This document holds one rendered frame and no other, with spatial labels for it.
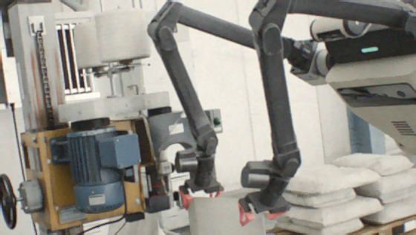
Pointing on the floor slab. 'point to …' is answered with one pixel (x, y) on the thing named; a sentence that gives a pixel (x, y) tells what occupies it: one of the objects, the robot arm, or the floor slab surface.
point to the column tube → (24, 50)
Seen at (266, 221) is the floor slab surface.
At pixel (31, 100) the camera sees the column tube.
